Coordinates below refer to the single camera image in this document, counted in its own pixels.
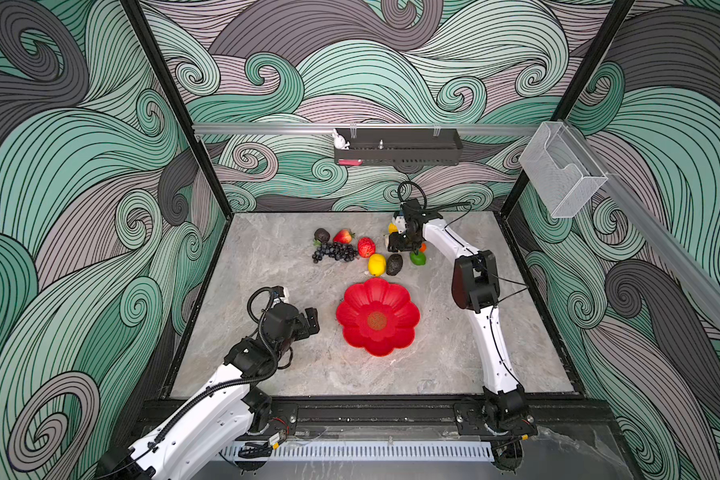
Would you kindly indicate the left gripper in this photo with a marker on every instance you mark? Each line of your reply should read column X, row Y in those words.
column 304, row 331

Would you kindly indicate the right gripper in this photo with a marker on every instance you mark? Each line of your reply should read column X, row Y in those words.
column 395, row 243

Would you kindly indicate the red apple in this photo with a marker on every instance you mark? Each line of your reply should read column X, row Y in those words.
column 366, row 247

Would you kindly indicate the red flower-shaped fruit bowl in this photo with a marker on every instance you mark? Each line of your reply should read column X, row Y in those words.
column 378, row 316

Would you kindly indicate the dark purple mangosteen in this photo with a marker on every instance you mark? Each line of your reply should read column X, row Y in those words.
column 321, row 236

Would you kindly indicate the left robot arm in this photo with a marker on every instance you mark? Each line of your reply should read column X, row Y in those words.
column 229, row 404

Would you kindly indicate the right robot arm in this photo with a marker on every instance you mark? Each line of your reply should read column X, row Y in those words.
column 475, row 289

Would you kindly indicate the green lime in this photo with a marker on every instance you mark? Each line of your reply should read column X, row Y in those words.
column 417, row 258

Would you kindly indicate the dark avocado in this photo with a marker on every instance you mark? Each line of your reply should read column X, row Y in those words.
column 394, row 264

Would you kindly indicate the large yellow lemon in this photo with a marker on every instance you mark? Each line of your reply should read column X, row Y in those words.
column 377, row 265

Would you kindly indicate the red strawberry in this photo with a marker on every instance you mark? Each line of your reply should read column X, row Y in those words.
column 344, row 236

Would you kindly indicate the black grape bunch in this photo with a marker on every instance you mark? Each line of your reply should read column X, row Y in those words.
column 336, row 251

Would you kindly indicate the pink item on shelf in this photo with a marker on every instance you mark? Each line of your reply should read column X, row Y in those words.
column 349, row 162

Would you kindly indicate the white figurine on shelf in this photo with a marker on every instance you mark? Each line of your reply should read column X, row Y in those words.
column 339, row 141

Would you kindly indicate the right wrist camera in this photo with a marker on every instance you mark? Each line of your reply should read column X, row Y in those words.
column 399, row 223

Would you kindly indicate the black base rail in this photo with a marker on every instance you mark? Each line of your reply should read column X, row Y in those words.
column 465, row 412

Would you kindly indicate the black wall shelf tray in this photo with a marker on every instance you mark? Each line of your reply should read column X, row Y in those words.
column 406, row 148

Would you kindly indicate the clear plastic wall bin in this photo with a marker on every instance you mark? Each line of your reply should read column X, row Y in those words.
column 562, row 168

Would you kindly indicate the white slotted cable duct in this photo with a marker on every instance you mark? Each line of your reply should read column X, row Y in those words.
column 458, row 451

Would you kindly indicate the aluminium wall rail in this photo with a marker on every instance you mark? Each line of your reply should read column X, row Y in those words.
column 309, row 128

